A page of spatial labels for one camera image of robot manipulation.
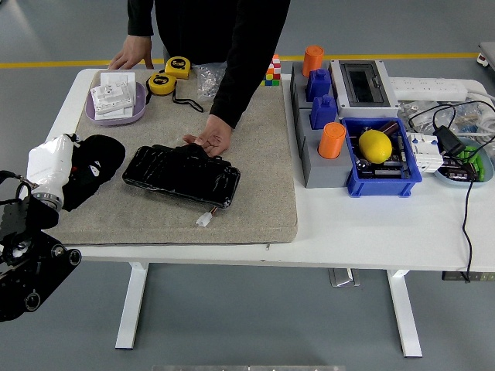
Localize person's right hand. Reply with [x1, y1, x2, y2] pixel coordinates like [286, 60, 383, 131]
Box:
[108, 35, 155, 70]

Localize person's left hand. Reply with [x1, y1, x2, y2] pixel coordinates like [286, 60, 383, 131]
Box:
[182, 114, 234, 158]

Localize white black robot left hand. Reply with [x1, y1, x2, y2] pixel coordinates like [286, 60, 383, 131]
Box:
[26, 133, 106, 198]

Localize black glossy panel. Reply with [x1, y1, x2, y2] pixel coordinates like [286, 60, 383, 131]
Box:
[121, 143, 242, 209]

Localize black rag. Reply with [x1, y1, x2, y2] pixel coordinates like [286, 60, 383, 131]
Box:
[61, 134, 127, 213]

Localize white socket module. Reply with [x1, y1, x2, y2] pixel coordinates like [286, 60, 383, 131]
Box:
[90, 83, 135, 115]

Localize person's torso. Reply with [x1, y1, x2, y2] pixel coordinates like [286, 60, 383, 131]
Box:
[153, 0, 271, 65]

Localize grey-brown mat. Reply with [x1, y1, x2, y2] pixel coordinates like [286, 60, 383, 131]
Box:
[41, 68, 299, 247]

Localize purple tray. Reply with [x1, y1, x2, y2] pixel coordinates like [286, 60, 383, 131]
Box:
[84, 80, 149, 128]

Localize colourful puzzle cube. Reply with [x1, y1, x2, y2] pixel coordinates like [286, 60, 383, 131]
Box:
[259, 53, 282, 88]

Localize small grey peg base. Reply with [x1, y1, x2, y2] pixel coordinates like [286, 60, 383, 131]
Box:
[289, 60, 337, 111]

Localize blue block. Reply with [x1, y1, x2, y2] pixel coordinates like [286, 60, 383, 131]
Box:
[310, 94, 340, 131]
[306, 68, 333, 104]

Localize large grey peg base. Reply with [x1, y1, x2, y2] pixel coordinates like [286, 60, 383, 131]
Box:
[295, 107, 355, 189]

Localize orange cylinder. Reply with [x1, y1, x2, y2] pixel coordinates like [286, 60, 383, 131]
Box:
[317, 121, 347, 160]
[302, 45, 325, 78]

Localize grey distribution box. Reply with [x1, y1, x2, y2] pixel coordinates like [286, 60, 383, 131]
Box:
[328, 59, 400, 120]

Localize yellow lemon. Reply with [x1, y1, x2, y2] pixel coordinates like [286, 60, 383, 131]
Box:
[358, 129, 394, 163]

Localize white table leg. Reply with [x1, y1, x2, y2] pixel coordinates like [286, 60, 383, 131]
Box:
[114, 261, 150, 351]
[386, 269, 423, 359]

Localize brown capacitor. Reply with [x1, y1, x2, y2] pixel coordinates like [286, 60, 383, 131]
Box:
[377, 120, 401, 137]

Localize dark circuit boards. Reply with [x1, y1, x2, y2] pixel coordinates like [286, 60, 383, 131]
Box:
[355, 133, 411, 179]

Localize blue plastic bin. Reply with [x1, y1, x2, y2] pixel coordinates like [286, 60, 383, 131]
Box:
[340, 117, 423, 199]

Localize white circuit breaker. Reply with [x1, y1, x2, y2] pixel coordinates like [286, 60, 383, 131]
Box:
[405, 131, 445, 174]

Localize clear bag of small parts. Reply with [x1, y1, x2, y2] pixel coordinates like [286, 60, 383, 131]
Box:
[398, 99, 484, 134]

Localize white power strip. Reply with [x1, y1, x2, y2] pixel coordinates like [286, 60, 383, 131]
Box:
[388, 77, 469, 102]

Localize green terminal blocks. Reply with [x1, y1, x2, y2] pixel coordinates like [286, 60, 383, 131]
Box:
[459, 145, 487, 182]

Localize light blue dish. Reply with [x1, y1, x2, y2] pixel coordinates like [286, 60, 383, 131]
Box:
[433, 135, 495, 189]

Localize white cart with red wheel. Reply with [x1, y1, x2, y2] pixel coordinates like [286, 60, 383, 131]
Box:
[477, 41, 495, 73]

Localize table control box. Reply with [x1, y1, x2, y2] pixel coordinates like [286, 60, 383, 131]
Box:
[442, 271, 495, 283]

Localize white switch plate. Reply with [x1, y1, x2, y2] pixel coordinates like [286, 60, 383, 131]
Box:
[94, 104, 136, 120]
[100, 71, 137, 107]

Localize yellow tape measure with strap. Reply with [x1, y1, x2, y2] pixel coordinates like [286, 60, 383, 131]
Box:
[145, 72, 205, 114]

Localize white connector with wires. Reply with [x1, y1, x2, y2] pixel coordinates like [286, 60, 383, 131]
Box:
[195, 206, 220, 227]

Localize black power adapter with cable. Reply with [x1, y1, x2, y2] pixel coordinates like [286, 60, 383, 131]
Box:
[408, 100, 495, 284]

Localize white cable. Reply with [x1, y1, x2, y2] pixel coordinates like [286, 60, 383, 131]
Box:
[467, 90, 495, 146]

